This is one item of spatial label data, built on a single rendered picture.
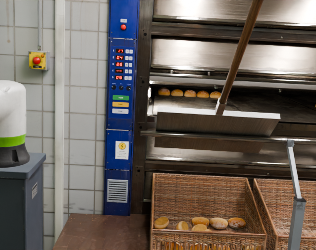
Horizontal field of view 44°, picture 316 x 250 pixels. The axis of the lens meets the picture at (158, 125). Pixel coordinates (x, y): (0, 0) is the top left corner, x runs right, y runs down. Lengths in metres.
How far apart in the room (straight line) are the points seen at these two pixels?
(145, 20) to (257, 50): 0.64
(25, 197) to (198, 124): 0.91
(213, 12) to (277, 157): 0.90
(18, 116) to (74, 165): 1.17
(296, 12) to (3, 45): 1.61
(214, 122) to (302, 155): 0.78
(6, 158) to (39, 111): 1.11
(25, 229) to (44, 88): 1.18
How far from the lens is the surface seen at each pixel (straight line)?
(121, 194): 2.36
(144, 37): 2.22
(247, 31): 1.36
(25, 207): 1.26
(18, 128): 1.25
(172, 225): 2.30
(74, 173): 2.39
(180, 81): 2.08
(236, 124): 1.86
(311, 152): 2.47
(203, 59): 2.22
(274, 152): 2.40
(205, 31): 2.24
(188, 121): 1.82
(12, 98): 1.22
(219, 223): 2.28
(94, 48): 2.24
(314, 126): 2.43
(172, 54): 2.22
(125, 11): 2.20
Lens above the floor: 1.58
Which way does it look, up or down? 12 degrees down
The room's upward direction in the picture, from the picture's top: 3 degrees clockwise
